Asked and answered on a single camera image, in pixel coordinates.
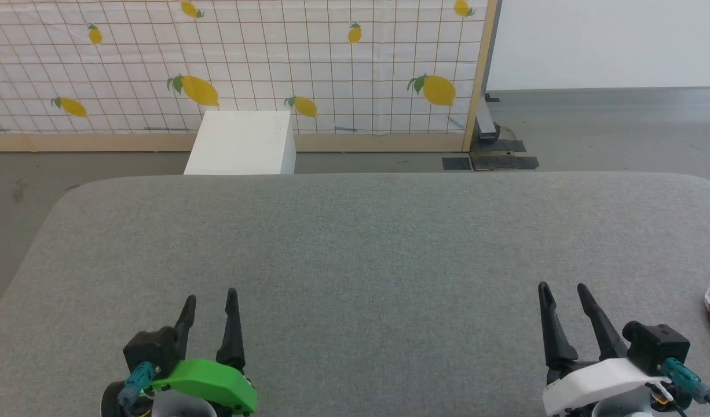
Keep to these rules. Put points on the lemon-print grid screen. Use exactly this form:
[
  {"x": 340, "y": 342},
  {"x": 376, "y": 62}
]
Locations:
[{"x": 239, "y": 63}]

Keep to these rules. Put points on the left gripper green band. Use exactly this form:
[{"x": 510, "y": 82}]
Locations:
[{"x": 210, "y": 382}]

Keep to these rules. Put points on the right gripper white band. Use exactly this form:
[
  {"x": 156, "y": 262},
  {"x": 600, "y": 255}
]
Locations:
[{"x": 598, "y": 385}]

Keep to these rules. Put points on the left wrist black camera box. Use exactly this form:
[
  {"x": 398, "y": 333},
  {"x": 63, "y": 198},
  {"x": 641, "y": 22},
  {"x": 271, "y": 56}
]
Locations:
[{"x": 152, "y": 350}]

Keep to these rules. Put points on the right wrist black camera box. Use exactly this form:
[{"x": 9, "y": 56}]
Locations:
[{"x": 656, "y": 344}]

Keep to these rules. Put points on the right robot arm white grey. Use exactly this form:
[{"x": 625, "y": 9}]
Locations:
[{"x": 627, "y": 408}]

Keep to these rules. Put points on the black floor tape patch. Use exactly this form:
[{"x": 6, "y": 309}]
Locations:
[{"x": 494, "y": 159}]

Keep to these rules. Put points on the grey metal stand foot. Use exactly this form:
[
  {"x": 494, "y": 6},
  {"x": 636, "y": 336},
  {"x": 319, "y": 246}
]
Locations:
[{"x": 487, "y": 124}]

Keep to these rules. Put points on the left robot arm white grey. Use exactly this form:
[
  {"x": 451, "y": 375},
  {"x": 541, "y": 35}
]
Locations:
[{"x": 158, "y": 405}]

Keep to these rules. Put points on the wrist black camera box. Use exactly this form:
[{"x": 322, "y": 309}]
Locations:
[
  {"x": 656, "y": 344},
  {"x": 152, "y": 350}
]

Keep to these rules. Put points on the white rectangular box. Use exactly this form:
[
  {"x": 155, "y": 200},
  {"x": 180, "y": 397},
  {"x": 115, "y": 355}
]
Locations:
[{"x": 242, "y": 145}]

